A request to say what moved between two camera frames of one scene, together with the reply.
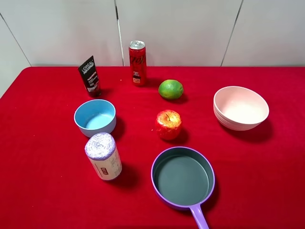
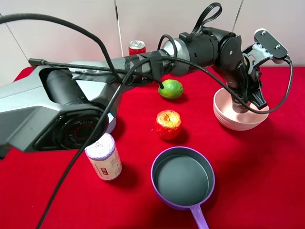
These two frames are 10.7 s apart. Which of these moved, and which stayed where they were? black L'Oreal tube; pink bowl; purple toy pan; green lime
Moved: black L'Oreal tube
Stayed: green lime; pink bowl; purple toy pan
